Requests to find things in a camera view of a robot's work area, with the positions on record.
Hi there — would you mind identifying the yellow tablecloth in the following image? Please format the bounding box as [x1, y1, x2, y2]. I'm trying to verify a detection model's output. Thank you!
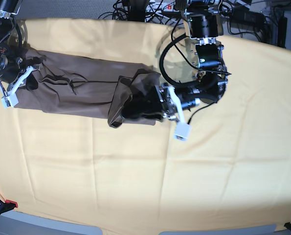
[0, 17, 291, 233]

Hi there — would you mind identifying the black power adapter box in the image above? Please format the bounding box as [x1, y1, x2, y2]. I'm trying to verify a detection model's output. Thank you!
[229, 9, 265, 28]

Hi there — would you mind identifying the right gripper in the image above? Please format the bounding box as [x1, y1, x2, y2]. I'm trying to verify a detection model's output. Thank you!
[0, 48, 47, 91]

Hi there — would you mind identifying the white power strip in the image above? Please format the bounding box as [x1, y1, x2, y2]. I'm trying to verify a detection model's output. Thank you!
[146, 0, 179, 13]

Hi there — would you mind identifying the black stand centre background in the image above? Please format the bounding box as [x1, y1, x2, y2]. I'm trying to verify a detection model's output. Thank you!
[128, 0, 149, 22]

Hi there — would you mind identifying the brown T-shirt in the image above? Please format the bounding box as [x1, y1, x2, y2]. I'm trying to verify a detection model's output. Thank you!
[16, 51, 160, 128]

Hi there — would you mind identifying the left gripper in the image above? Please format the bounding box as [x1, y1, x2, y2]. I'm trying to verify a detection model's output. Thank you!
[121, 84, 201, 120]

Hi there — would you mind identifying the black post right background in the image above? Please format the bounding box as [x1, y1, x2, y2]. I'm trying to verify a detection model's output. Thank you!
[277, 10, 288, 48]

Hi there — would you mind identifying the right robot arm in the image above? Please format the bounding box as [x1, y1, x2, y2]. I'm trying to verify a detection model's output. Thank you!
[0, 0, 43, 91]

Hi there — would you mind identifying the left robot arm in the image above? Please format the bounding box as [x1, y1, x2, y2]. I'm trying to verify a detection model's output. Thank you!
[121, 0, 229, 121]

